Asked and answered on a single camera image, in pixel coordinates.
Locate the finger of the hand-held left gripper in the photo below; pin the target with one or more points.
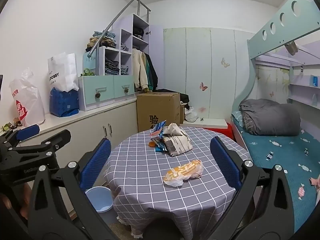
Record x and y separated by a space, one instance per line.
50 141
27 132

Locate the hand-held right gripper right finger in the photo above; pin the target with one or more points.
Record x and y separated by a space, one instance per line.
225 163

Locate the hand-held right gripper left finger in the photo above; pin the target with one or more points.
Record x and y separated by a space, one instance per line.
96 163

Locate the light blue plastic waste bin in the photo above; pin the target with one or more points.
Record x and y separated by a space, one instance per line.
100 200

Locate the orange printed plastic wrapper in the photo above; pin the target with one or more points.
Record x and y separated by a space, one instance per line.
185 171

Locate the small orange wrapper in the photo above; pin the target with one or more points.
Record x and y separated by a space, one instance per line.
151 144

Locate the blue snack packet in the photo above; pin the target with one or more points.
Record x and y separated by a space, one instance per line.
160 148

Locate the small colourful toy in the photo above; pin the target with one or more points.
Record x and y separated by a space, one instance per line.
158 128

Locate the person's left hand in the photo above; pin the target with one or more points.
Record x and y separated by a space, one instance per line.
5 202

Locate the small brown box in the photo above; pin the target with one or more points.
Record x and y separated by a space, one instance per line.
17 122

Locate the small green toy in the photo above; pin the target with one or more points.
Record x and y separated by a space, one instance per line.
6 127

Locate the white plastic bag red print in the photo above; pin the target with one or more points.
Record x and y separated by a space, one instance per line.
27 100

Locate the red plastic stool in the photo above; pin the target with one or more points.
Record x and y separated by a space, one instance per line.
222 131

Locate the blue bag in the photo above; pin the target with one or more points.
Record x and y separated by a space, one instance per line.
63 102

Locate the white board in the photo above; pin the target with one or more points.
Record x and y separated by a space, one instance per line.
207 124

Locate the grey checked tablecloth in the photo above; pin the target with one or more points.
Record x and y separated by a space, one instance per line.
140 170

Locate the teal plaid pillow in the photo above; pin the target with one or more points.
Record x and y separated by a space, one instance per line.
237 118

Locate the long white low cabinet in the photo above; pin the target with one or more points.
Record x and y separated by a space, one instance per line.
120 120

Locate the teal candy print bedsheet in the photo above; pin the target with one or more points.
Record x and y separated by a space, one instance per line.
275 152

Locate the pink flower sticker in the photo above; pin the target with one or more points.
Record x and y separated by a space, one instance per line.
201 109

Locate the small white plastic bag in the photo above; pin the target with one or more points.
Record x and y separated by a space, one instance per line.
191 115

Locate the grey quilt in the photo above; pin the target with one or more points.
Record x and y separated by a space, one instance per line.
272 116

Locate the white paper bag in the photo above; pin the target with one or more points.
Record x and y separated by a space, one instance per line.
62 72

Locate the black cloth pile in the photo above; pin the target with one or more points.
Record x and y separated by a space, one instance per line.
185 98

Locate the teal drawer unit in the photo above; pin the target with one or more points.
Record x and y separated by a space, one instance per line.
105 85

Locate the pink butterfly sticker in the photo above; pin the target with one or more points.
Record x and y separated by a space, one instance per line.
203 86

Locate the large cardboard box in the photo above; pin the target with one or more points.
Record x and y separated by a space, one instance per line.
157 110

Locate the teal paper sign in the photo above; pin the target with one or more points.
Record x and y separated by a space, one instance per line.
90 63

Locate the stack of dark jeans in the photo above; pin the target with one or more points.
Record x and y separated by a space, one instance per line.
112 66

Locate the small stack of jeans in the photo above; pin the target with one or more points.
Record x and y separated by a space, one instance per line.
125 70

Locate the beige butterfly sticker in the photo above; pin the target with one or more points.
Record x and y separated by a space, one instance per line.
225 62

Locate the folded black clothes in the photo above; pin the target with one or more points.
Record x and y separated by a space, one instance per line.
93 48

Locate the white wardrobe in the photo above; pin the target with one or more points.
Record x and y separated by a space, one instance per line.
197 62

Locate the green hanging jacket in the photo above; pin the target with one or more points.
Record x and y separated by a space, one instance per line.
148 72

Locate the black hanging jacket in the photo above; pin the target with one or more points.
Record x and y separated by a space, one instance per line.
153 75

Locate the folded khaki clothes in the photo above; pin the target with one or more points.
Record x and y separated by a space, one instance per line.
102 41

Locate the folded grey clothes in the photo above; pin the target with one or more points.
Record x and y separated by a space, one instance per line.
125 47

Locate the folded denim clothes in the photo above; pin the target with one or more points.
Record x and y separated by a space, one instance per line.
105 34

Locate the small blue box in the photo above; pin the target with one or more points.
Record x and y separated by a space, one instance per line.
314 81

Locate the lilac stair shelf unit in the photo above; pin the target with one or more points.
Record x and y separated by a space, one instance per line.
126 36

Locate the grey hanging object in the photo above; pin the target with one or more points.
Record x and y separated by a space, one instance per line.
291 48

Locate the grey metal handrail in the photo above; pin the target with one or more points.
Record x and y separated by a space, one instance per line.
112 22

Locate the black clothes in shelf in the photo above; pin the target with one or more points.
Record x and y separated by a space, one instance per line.
138 32

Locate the teal bunk bed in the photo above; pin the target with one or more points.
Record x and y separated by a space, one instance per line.
275 25

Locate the lilac wall shelf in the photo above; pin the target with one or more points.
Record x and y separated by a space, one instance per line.
300 87

